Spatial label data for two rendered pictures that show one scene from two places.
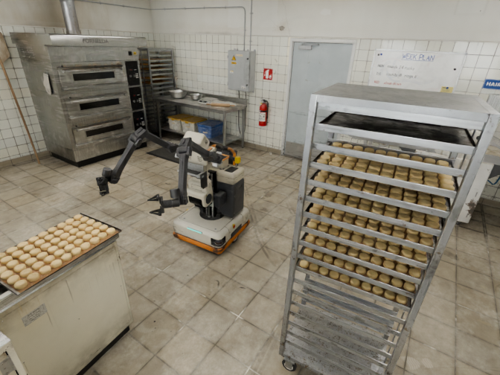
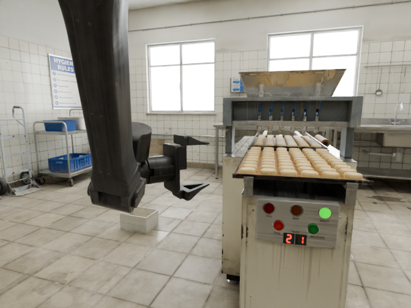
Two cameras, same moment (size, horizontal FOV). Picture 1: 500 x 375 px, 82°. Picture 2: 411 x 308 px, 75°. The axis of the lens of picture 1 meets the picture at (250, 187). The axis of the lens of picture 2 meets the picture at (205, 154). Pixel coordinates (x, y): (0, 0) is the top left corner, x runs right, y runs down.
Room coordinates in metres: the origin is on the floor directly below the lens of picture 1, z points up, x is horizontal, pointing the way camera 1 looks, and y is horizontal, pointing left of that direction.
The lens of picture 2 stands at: (2.28, 0.53, 1.11)
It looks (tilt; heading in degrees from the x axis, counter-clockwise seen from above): 9 degrees down; 167
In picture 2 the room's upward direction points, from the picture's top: straight up
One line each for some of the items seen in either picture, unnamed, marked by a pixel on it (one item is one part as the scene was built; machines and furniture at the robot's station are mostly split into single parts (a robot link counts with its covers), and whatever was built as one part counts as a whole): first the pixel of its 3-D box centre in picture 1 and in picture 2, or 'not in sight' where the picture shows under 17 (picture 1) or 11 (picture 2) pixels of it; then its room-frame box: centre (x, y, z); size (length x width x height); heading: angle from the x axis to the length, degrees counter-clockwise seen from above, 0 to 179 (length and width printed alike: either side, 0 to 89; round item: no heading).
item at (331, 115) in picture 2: not in sight; (286, 126); (0.81, 1.38, 1.01); 0.72 x 0.33 x 0.34; 63
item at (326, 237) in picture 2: not in sight; (295, 221); (1.58, 0.98, 0.77); 0.24 x 0.04 x 0.14; 63
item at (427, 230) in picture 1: (367, 213); not in sight; (1.14, -0.54, 1.32); 0.64 x 0.03 x 0.03; 63
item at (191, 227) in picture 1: (212, 222); not in sight; (2.75, 0.41, 0.16); 0.67 x 0.64 x 0.25; 153
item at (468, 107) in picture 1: (357, 255); not in sight; (1.31, -0.63, 0.93); 0.64 x 0.51 x 1.78; 63
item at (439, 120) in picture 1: (392, 114); not in sight; (1.14, -0.54, 1.77); 0.64 x 0.03 x 0.03; 63
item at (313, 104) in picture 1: (294, 254); not in sight; (1.25, -0.26, 0.97); 0.03 x 0.03 x 1.70; 63
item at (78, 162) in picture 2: not in sight; (71, 162); (-2.30, -0.57, 0.28); 0.56 x 0.38 x 0.20; 156
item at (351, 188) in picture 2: not in sight; (307, 147); (0.77, 1.56, 0.87); 2.01 x 0.03 x 0.07; 153
